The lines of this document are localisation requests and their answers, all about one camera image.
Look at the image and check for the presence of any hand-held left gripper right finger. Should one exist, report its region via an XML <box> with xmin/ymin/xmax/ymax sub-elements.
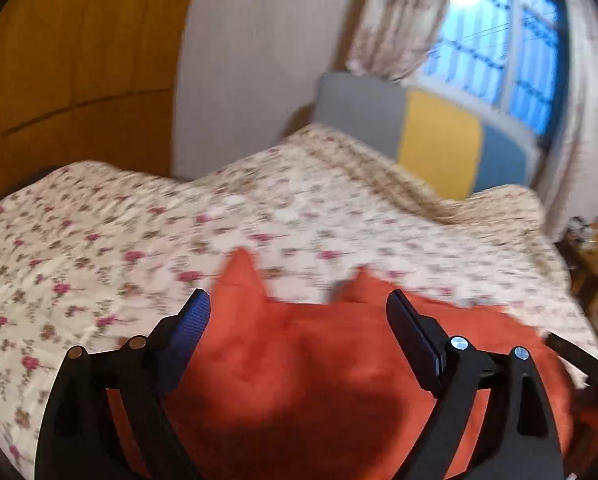
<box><xmin>385</xmin><ymin>289</ymin><xmax>564</xmax><ymax>480</ymax></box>

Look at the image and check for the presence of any wooden nightstand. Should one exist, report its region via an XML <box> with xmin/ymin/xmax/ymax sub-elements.
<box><xmin>556</xmin><ymin>215</ymin><xmax>598</xmax><ymax>323</ymax></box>

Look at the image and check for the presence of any grey yellow blue headboard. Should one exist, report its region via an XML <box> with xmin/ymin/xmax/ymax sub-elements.
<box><xmin>314</xmin><ymin>72</ymin><xmax>538</xmax><ymax>197</ymax></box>

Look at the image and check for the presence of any floral quilt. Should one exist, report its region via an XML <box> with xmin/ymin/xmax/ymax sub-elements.
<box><xmin>0</xmin><ymin>125</ymin><xmax>598</xmax><ymax>466</ymax></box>

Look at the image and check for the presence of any wooden wardrobe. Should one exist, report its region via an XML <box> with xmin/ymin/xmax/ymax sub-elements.
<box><xmin>0</xmin><ymin>0</ymin><xmax>206</xmax><ymax>213</ymax></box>

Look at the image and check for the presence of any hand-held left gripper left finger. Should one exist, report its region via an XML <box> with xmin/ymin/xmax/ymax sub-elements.
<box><xmin>34</xmin><ymin>287</ymin><xmax>212</xmax><ymax>480</ymax></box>

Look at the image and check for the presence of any barred window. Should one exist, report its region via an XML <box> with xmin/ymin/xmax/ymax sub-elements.
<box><xmin>419</xmin><ymin>0</ymin><xmax>576</xmax><ymax>137</ymax></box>

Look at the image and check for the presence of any floral curtain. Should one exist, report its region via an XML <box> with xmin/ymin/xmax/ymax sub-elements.
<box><xmin>534</xmin><ymin>0</ymin><xmax>598</xmax><ymax>243</ymax></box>
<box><xmin>346</xmin><ymin>0</ymin><xmax>464</xmax><ymax>82</ymax></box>

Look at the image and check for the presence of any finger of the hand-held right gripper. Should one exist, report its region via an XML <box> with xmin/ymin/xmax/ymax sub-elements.
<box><xmin>546</xmin><ymin>332</ymin><xmax>598</xmax><ymax>386</ymax></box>

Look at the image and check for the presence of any orange puffer jacket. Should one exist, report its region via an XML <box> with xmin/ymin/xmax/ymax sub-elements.
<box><xmin>106</xmin><ymin>250</ymin><xmax>598</xmax><ymax>480</ymax></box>

